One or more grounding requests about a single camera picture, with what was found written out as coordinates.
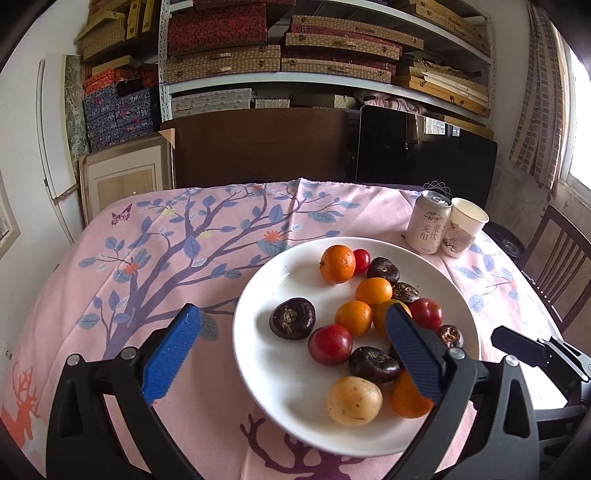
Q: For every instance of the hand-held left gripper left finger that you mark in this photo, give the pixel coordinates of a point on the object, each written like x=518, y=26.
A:
x=171, y=357

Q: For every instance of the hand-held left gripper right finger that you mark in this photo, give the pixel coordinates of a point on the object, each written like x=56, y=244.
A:
x=415, y=355

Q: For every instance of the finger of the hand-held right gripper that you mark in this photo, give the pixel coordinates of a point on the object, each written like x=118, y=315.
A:
x=561, y=429
x=521, y=346

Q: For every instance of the red tomato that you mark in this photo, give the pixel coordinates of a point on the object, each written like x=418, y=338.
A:
x=427, y=314
x=330, y=345

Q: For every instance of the round orange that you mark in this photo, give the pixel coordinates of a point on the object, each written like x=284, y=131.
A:
x=404, y=401

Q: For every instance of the yellow-orange oval kumquat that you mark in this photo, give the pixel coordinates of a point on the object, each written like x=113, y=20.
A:
x=379, y=319

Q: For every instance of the small orange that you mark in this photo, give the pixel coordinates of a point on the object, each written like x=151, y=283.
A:
x=353, y=317
x=373, y=291

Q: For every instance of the pale yellow round fruit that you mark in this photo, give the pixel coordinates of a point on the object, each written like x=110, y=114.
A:
x=354, y=400

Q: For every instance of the small cherry tomato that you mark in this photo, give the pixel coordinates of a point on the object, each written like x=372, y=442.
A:
x=362, y=261

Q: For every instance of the white plate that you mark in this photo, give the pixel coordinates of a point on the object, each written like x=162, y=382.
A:
x=286, y=369

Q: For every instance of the orange with stem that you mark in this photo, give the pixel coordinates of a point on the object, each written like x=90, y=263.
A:
x=338, y=264

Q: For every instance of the large dark water chestnut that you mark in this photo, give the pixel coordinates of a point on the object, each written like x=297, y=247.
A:
x=292, y=318

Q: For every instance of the wooden chair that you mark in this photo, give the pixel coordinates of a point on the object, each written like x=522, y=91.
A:
x=558, y=267

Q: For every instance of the pink printed tablecloth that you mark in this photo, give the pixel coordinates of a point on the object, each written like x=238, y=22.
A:
x=138, y=258

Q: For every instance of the black round weight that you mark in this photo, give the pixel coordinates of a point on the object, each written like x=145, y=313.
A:
x=508, y=240

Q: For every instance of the white drink can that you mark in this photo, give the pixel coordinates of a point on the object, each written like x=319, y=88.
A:
x=427, y=226

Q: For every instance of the white paper cup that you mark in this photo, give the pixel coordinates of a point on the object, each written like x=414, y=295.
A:
x=464, y=228

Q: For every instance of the black glossy board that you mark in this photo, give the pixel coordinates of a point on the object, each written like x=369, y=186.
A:
x=425, y=152

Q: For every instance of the brown wooden board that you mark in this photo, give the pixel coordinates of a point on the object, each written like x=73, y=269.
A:
x=258, y=147

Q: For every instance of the bright window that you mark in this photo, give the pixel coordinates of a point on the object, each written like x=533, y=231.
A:
x=579, y=120

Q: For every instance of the white leaning board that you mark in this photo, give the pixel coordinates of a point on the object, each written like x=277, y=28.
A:
x=55, y=147

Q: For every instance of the stack of blue patterned boxes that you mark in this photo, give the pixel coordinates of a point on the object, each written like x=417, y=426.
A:
x=120, y=117

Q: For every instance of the pink folded cloth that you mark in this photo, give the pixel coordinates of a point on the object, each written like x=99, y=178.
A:
x=397, y=101

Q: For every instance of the tan checked curtain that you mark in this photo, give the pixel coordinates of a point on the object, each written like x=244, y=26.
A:
x=545, y=92

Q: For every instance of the marbled slab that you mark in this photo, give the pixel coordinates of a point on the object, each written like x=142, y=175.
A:
x=74, y=110

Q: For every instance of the metal storage shelf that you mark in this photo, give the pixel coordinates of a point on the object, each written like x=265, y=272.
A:
x=164, y=69

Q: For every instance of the shelf of woven boxes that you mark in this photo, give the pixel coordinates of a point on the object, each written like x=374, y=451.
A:
x=221, y=60

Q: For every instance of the white wall socket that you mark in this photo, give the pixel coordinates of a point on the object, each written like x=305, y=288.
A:
x=8, y=351

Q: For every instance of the wooden picture frame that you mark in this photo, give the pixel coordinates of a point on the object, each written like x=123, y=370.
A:
x=124, y=177

